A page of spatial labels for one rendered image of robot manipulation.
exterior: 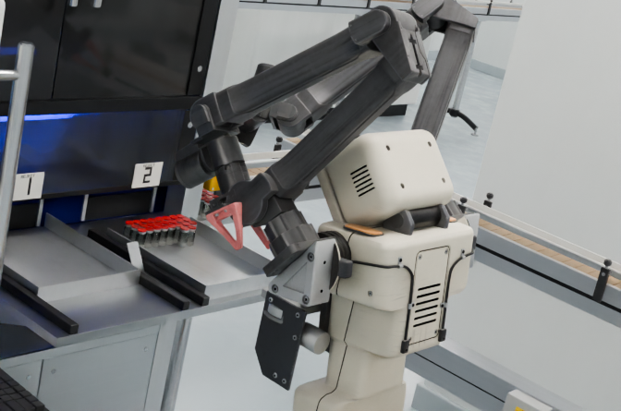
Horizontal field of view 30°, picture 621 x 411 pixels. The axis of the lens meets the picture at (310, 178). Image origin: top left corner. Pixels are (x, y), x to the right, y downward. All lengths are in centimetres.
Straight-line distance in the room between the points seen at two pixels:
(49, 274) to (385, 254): 82
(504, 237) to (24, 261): 134
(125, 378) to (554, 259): 117
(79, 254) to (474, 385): 128
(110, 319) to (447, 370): 135
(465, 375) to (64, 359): 117
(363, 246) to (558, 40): 192
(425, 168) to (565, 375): 191
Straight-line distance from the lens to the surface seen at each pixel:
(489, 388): 334
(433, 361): 343
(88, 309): 236
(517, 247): 318
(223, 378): 415
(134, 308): 239
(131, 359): 300
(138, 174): 275
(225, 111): 204
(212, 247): 279
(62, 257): 258
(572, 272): 311
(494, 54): 1163
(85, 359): 289
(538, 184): 384
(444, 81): 239
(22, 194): 257
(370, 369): 213
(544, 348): 391
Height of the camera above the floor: 185
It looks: 16 degrees down
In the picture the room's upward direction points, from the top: 12 degrees clockwise
